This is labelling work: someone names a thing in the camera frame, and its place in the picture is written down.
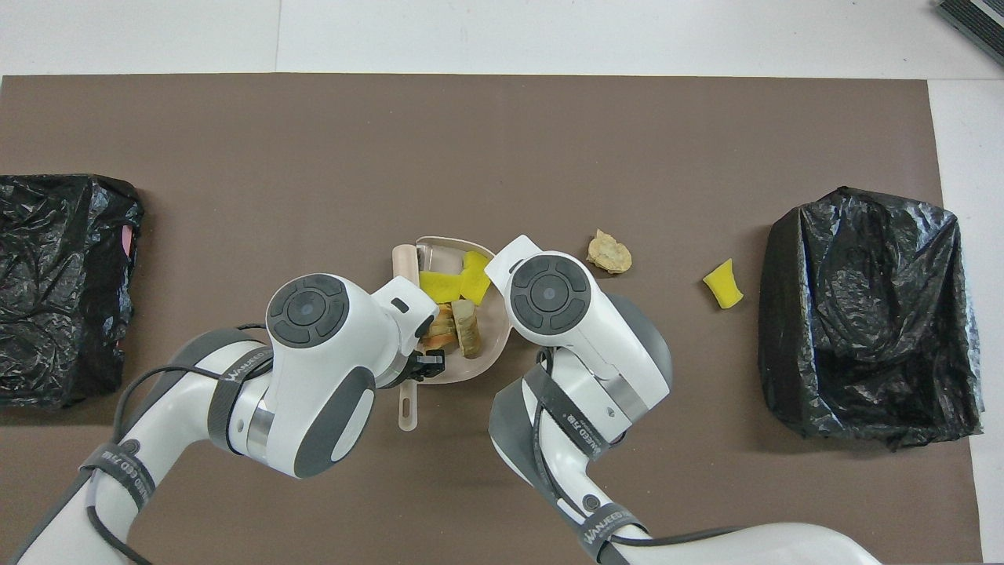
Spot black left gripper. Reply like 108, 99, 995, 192
404, 351, 446, 385

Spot beige plastic dustpan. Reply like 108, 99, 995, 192
414, 235, 512, 384

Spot beige hand brush black bristles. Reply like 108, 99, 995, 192
392, 244, 420, 432

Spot pale food lump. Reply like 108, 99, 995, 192
587, 228, 633, 275

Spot small curved yellow sponge piece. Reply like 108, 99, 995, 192
702, 258, 744, 309

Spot black bag bin pink spot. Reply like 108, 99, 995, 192
0, 173, 145, 409

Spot open black bag-lined bin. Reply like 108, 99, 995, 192
758, 186, 984, 451

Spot brown table mat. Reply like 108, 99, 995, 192
0, 73, 985, 565

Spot dark grey ribbed device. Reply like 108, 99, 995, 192
936, 0, 1004, 45

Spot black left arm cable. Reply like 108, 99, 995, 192
85, 323, 271, 565

